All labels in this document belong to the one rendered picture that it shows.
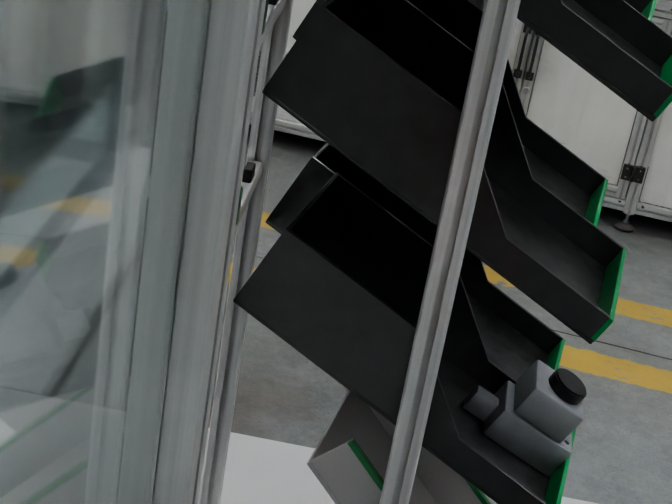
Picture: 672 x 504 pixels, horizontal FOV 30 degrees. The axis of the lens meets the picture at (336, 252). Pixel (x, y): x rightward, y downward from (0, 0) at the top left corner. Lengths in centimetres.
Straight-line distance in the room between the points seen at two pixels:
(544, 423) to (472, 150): 26
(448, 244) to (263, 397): 248
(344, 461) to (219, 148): 59
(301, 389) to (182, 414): 292
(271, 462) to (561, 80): 332
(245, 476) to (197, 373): 109
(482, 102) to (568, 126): 395
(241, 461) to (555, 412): 64
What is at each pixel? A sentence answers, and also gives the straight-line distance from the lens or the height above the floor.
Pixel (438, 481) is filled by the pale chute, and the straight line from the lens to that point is 109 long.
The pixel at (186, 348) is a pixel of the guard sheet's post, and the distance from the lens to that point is 41.
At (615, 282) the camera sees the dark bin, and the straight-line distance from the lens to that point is 91.
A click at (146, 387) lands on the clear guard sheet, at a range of 39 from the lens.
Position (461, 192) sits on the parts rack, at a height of 144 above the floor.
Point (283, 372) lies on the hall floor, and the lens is 341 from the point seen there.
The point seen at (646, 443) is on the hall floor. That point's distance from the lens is 350.
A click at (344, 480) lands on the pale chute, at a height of 118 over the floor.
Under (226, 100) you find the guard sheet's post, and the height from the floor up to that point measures 161.
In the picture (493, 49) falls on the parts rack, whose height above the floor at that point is 154.
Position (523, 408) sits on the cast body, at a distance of 97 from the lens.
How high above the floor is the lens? 173
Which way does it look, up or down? 25 degrees down
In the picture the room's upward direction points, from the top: 10 degrees clockwise
